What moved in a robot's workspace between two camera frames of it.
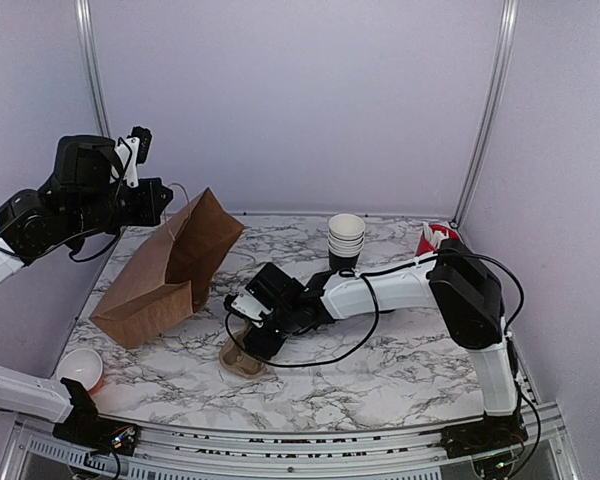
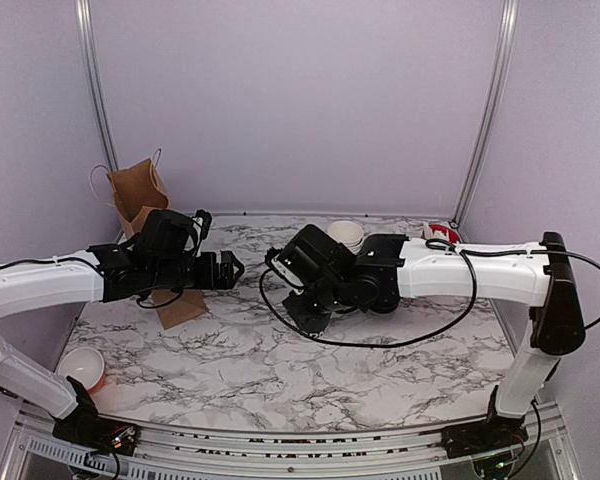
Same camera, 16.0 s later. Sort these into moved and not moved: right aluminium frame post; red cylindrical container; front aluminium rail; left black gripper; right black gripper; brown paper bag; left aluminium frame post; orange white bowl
Moved: right black gripper; left black gripper; brown paper bag
Not moved: red cylindrical container; right aluminium frame post; orange white bowl; left aluminium frame post; front aluminium rail
